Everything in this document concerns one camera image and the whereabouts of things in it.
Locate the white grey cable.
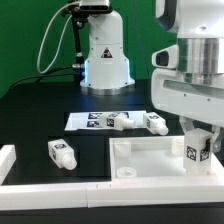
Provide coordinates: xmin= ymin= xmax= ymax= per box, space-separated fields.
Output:
xmin=36 ymin=1 xmax=81 ymax=75

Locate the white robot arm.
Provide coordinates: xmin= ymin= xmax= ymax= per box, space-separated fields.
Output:
xmin=79 ymin=0 xmax=224 ymax=152

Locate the white square table top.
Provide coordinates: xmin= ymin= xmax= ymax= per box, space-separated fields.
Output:
xmin=108 ymin=134 xmax=224 ymax=183

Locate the white marker sheet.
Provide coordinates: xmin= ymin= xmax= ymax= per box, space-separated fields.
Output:
xmin=65 ymin=111 xmax=144 ymax=131

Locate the black cable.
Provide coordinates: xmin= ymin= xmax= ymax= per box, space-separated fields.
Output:
xmin=6 ymin=65 xmax=83 ymax=93

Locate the white U-shaped fence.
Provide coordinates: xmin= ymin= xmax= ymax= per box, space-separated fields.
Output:
xmin=0 ymin=146 xmax=224 ymax=211

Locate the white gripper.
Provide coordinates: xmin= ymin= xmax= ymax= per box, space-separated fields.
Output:
xmin=151 ymin=68 xmax=224 ymax=153

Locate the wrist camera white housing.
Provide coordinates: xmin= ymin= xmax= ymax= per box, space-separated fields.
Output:
xmin=151 ymin=44 xmax=179 ymax=69

